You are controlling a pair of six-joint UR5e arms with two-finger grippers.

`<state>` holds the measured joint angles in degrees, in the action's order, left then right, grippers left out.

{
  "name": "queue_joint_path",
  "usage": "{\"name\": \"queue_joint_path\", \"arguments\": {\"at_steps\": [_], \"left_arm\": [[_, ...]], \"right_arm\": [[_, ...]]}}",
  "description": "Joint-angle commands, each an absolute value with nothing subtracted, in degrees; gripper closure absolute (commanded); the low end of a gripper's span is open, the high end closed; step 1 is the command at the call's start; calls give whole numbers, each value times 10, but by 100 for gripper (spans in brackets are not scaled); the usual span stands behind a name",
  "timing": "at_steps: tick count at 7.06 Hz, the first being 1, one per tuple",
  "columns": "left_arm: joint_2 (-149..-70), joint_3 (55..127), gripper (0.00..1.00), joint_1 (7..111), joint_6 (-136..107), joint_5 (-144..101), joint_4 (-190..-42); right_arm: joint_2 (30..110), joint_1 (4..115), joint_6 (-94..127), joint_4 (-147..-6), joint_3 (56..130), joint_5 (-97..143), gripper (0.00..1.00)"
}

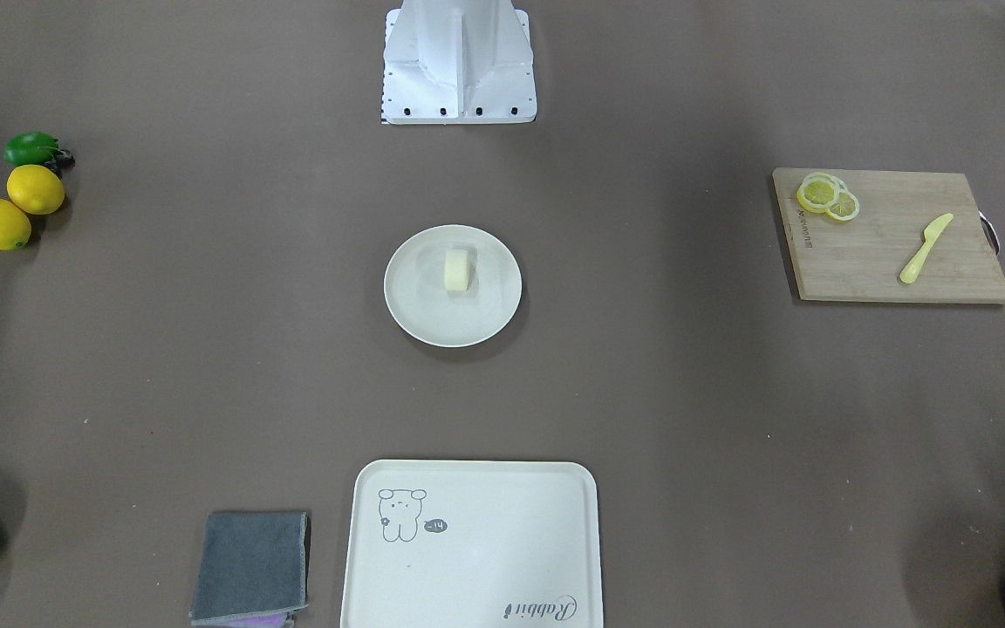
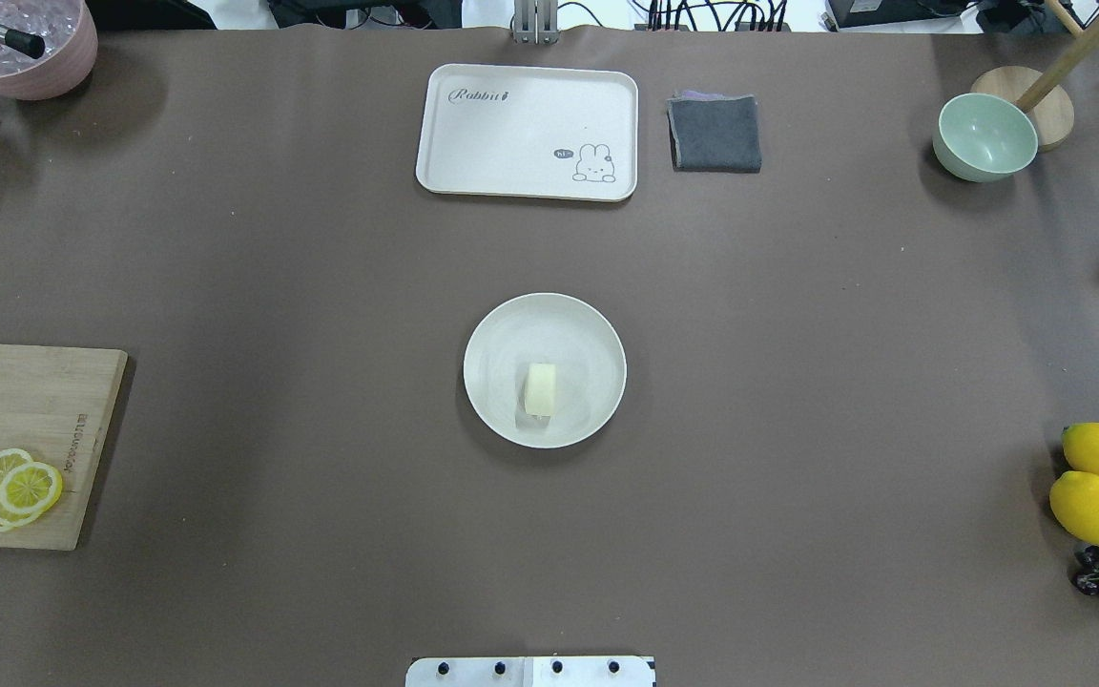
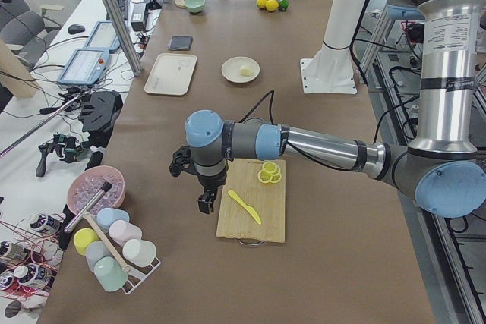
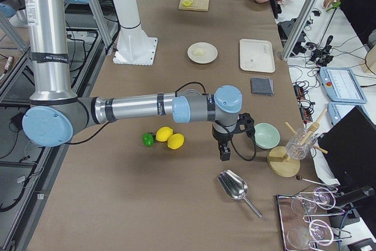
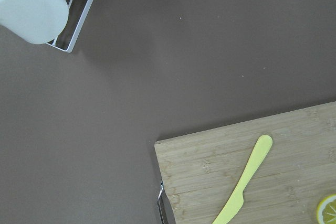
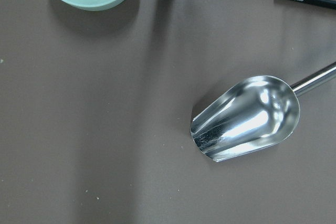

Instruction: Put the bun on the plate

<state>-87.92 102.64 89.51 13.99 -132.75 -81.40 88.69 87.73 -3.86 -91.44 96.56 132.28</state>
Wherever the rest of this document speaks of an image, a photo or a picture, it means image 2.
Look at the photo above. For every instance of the cream rabbit tray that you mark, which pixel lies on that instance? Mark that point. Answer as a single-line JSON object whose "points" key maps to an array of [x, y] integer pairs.
{"points": [[529, 132]]}

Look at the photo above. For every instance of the mint green bowl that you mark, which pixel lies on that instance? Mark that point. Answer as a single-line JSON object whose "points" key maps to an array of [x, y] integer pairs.
{"points": [[980, 137]]}

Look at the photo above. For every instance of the yellow lemon near lime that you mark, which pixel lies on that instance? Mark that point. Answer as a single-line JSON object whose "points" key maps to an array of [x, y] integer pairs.
{"points": [[1074, 500]]}

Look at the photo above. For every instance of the grey folded cloth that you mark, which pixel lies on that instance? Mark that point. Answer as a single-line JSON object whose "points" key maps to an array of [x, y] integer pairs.
{"points": [[714, 133]]}

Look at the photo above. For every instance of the cream round plate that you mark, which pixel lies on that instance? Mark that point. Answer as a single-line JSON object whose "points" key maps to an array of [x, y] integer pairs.
{"points": [[545, 328]]}

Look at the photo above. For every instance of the dark cherries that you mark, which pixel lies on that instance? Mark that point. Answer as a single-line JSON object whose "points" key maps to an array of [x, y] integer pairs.
{"points": [[1086, 577]]}

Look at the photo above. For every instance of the lemon slices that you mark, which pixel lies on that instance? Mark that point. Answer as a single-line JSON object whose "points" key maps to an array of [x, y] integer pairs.
{"points": [[28, 488]]}

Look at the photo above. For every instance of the white steamed bun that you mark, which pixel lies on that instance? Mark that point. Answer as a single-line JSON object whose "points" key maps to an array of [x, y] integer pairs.
{"points": [[539, 391]]}

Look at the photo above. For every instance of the wooden cup stand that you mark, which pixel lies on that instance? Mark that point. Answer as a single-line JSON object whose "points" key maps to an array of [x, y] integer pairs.
{"points": [[1041, 96]]}

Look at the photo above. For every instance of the pink ice bowl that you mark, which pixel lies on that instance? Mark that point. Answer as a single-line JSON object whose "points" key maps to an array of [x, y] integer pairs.
{"points": [[47, 48]]}

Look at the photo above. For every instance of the bamboo cutting board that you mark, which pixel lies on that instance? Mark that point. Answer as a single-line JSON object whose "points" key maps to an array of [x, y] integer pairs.
{"points": [[57, 403]]}

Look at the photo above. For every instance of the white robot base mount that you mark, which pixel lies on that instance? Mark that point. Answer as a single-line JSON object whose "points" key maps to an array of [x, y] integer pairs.
{"points": [[602, 670]]}

